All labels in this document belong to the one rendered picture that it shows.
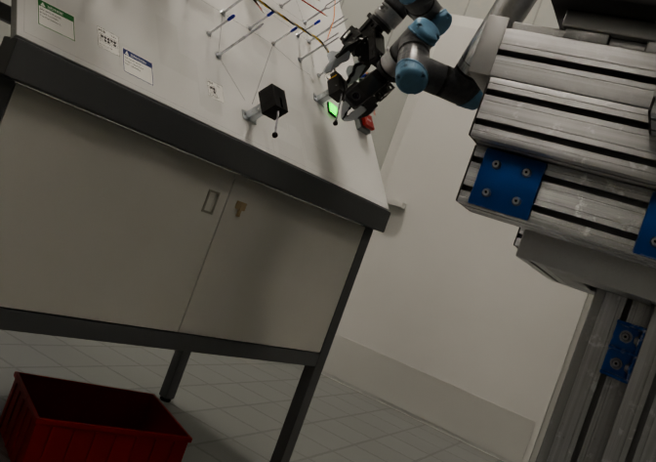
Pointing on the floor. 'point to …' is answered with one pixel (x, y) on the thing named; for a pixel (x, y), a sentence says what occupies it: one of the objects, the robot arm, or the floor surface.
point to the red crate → (87, 423)
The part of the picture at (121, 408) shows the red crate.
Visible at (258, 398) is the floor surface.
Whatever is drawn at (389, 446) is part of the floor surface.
